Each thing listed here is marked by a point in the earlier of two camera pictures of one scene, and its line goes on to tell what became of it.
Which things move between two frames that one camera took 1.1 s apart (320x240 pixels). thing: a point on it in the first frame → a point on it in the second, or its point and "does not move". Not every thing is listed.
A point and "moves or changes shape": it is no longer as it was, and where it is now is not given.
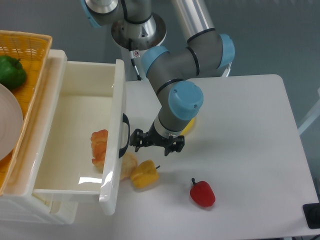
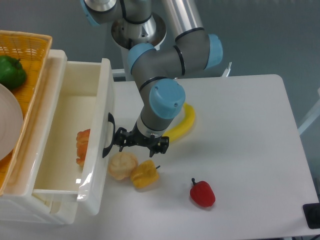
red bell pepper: [202, 193] does not move
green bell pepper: [12, 74] does not move
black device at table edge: [311, 212] does not move
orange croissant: [99, 139] → [82, 138]
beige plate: [11, 122] does not move
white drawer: [93, 97] moves or changes shape
